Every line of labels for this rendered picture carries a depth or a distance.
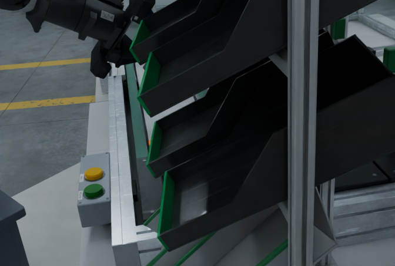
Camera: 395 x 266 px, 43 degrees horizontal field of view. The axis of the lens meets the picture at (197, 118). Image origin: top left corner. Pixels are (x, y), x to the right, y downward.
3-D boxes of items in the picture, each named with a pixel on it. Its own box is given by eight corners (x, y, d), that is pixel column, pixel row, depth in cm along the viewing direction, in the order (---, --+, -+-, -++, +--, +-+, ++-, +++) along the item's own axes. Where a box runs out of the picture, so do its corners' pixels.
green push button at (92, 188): (84, 203, 104) (83, 195, 104) (85, 192, 108) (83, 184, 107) (104, 199, 105) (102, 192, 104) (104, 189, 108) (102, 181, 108)
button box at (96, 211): (81, 228, 105) (76, 204, 102) (84, 176, 124) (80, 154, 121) (115, 223, 106) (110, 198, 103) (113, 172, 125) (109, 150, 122)
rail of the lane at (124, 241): (120, 288, 94) (111, 242, 90) (112, 103, 174) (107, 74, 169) (149, 283, 95) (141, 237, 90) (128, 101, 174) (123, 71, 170)
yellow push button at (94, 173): (86, 185, 111) (84, 177, 110) (86, 175, 114) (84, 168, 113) (104, 182, 111) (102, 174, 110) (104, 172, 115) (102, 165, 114)
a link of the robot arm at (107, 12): (103, -20, 68) (104, -47, 71) (55, 66, 80) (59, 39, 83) (157, 3, 72) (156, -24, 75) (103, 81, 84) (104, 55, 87)
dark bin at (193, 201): (168, 253, 54) (130, 203, 51) (174, 185, 65) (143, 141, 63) (422, 139, 47) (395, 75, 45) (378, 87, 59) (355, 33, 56)
